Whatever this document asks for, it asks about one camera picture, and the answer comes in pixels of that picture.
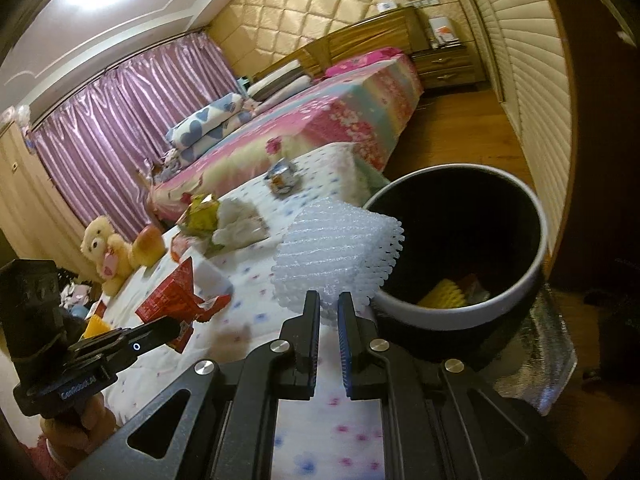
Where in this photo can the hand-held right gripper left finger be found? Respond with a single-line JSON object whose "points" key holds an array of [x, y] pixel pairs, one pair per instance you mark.
{"points": [[311, 332]]}

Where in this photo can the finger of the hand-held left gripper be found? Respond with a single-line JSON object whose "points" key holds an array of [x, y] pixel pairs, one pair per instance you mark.
{"points": [[155, 332]]}

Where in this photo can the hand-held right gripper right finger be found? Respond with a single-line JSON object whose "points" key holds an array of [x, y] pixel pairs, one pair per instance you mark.
{"points": [[345, 342]]}

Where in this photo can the red paper box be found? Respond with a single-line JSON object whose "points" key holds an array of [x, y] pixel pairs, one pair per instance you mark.
{"points": [[172, 295]]}

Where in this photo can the white foam fruit net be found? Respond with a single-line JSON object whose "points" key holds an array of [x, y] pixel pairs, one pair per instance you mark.
{"points": [[330, 250]]}

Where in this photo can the yellow foam fruit net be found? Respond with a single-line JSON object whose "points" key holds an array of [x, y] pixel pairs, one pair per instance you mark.
{"points": [[442, 294]]}

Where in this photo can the black trash bin white rim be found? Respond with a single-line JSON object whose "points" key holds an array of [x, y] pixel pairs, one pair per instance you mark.
{"points": [[465, 240]]}

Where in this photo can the person's left forearm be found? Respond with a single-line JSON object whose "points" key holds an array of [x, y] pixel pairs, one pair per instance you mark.
{"points": [[47, 457]]}

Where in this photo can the person's left hand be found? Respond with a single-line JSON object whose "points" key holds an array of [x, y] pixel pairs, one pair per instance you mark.
{"points": [[85, 419]]}

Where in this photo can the yellow packet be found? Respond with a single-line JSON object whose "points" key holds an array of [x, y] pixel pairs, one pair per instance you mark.
{"points": [[96, 327]]}

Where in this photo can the yellow teddy bear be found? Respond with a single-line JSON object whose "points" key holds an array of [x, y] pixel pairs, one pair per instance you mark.
{"points": [[102, 250]]}

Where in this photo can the red yellow apple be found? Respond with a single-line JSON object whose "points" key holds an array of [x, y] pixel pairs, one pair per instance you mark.
{"points": [[149, 245]]}

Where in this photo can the beige cabinet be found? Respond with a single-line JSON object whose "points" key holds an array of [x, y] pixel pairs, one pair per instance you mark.
{"points": [[30, 200]]}

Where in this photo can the yellow green wrapper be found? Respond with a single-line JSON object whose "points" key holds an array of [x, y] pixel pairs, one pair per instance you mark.
{"points": [[199, 215]]}

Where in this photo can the white crumpled tissue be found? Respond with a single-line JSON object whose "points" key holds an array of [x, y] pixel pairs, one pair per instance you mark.
{"points": [[240, 222]]}

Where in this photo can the red white wrapper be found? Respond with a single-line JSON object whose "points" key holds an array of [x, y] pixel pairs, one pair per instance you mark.
{"points": [[476, 289]]}

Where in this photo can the silver crumpled wrapper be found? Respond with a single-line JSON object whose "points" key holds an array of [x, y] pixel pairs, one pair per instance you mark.
{"points": [[281, 176]]}

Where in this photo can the grey plush toy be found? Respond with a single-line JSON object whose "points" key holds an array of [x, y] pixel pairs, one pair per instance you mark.
{"points": [[167, 165]]}

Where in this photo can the purple striped curtain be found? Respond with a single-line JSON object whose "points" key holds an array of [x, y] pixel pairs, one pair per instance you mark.
{"points": [[115, 125]]}

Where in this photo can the folded blue heart blanket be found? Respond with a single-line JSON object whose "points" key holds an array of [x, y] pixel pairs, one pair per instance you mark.
{"points": [[220, 140], [205, 117]]}

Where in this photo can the bed with pink floral sheet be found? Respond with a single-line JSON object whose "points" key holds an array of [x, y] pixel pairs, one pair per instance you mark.
{"points": [[320, 120]]}

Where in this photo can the folded white grey bedding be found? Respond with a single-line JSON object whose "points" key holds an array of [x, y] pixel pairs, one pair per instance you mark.
{"points": [[277, 80]]}

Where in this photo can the pink pillow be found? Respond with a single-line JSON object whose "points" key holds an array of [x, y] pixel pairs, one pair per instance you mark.
{"points": [[362, 60]]}

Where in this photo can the wooden nightstand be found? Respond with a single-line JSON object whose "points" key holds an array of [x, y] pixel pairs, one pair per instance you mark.
{"points": [[447, 67]]}

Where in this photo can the wooden headboard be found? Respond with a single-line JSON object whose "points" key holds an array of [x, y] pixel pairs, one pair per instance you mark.
{"points": [[360, 35]]}

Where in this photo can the cream louvered wardrobe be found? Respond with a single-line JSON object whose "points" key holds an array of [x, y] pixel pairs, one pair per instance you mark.
{"points": [[525, 85]]}

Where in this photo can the white orange box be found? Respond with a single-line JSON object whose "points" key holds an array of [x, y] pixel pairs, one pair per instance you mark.
{"points": [[444, 32]]}

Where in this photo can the white wall device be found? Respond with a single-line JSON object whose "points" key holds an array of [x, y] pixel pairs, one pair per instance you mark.
{"points": [[388, 6]]}

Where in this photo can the wall switch panel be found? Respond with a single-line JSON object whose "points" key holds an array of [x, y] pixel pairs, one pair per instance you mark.
{"points": [[422, 1]]}

